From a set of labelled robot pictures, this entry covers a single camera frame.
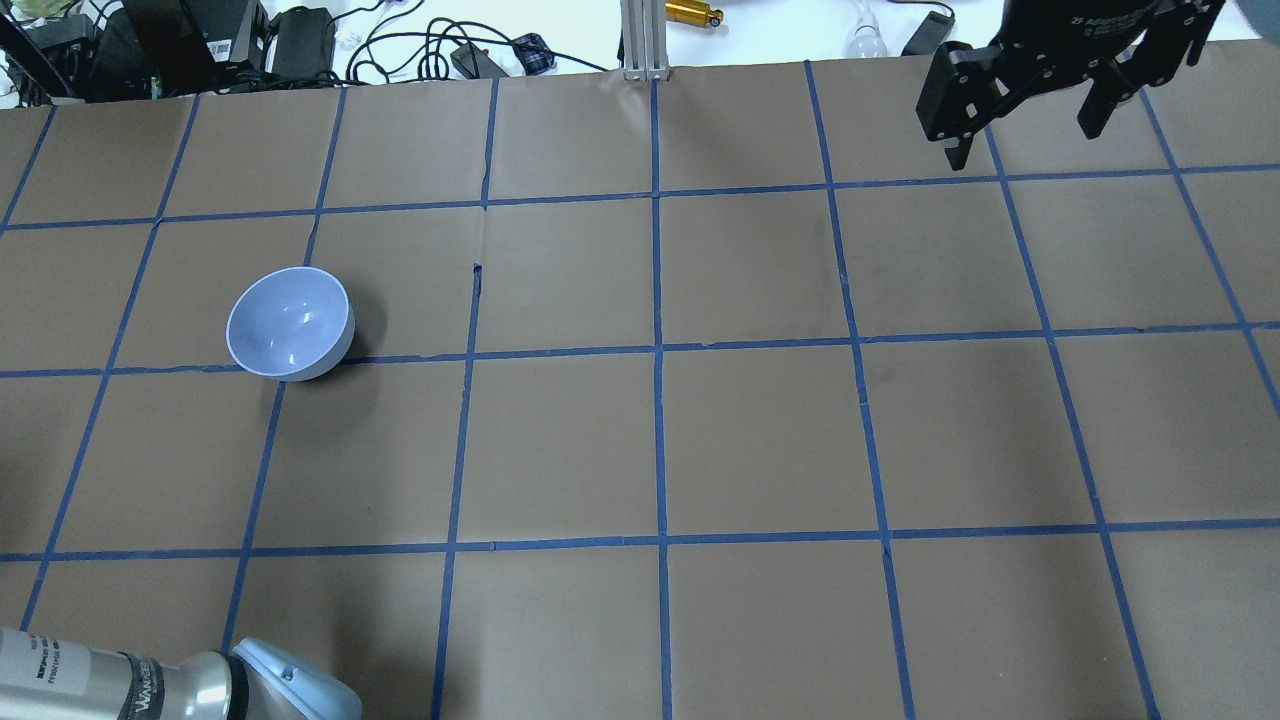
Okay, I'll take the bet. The blue bowl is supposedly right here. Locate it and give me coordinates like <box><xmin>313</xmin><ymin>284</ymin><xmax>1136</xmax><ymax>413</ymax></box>
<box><xmin>225</xmin><ymin>266</ymin><xmax>356</xmax><ymax>382</ymax></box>

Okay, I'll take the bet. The aluminium frame post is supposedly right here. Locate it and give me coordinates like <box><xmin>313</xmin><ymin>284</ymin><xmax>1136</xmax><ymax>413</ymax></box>
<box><xmin>620</xmin><ymin>0</ymin><xmax>671</xmax><ymax>82</ymax></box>

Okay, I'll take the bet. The black electronics box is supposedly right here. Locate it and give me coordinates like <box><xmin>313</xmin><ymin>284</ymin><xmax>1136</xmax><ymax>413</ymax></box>
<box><xmin>90</xmin><ymin>1</ymin><xmax>268</xmax><ymax>101</ymax></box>

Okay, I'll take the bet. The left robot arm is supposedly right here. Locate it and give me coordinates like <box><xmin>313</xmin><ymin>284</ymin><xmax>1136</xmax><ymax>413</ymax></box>
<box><xmin>3</xmin><ymin>60</ymin><xmax>945</xmax><ymax>719</ymax></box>

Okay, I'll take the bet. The black power adapter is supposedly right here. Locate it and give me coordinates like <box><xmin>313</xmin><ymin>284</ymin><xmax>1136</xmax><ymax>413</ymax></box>
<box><xmin>900</xmin><ymin>12</ymin><xmax>955</xmax><ymax>56</ymax></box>

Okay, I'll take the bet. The gold cylinder tool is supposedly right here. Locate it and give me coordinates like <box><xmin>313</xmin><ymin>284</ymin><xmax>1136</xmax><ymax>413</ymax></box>
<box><xmin>664</xmin><ymin>0</ymin><xmax>724</xmax><ymax>28</ymax></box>

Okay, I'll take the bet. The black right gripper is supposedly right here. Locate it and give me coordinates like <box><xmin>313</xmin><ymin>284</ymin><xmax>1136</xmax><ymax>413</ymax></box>
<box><xmin>916</xmin><ymin>0</ymin><xmax>1226</xmax><ymax>170</ymax></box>

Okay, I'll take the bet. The white light bulb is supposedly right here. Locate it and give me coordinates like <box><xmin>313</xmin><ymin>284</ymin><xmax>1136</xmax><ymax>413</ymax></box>
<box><xmin>847</xmin><ymin>1</ymin><xmax>888</xmax><ymax>58</ymax></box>

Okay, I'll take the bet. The brown paper table cover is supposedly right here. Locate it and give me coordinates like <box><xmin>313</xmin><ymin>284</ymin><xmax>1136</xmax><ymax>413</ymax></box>
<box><xmin>3</xmin><ymin>41</ymin><xmax>1279</xmax><ymax>719</ymax></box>

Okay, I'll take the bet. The black power brick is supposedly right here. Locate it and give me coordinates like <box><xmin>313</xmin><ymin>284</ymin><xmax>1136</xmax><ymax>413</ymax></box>
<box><xmin>269</xmin><ymin>6</ymin><xmax>335</xmax><ymax>81</ymax></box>

